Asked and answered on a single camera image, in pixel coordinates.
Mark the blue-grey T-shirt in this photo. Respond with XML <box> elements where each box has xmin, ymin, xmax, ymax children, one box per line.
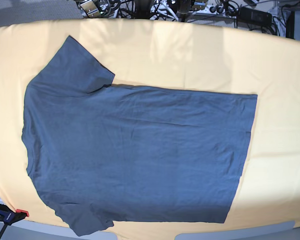
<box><xmin>22</xmin><ymin>37</ymin><xmax>258</xmax><ymax>236</ymax></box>

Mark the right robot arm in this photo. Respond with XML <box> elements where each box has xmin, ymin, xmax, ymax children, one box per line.
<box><xmin>74</xmin><ymin>0</ymin><xmax>121</xmax><ymax>19</ymax></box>

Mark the white power strip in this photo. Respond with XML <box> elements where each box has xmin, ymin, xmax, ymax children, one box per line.
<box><xmin>149</xmin><ymin>1</ymin><xmax>238</xmax><ymax>16</ymax></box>

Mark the yellow table cloth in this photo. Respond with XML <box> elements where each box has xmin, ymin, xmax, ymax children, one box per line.
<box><xmin>0</xmin><ymin>19</ymin><xmax>300</xmax><ymax>240</ymax></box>

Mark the black power adapter box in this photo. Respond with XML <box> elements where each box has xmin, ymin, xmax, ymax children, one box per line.
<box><xmin>237</xmin><ymin>7</ymin><xmax>273</xmax><ymax>27</ymax></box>

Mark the blue red table clamp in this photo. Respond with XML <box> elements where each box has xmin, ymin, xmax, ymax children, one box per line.
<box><xmin>0</xmin><ymin>203</ymin><xmax>30</xmax><ymax>239</ymax></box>

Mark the black cable bundle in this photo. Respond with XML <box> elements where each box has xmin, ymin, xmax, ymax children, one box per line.
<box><xmin>109</xmin><ymin>0</ymin><xmax>181</xmax><ymax>21</ymax></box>

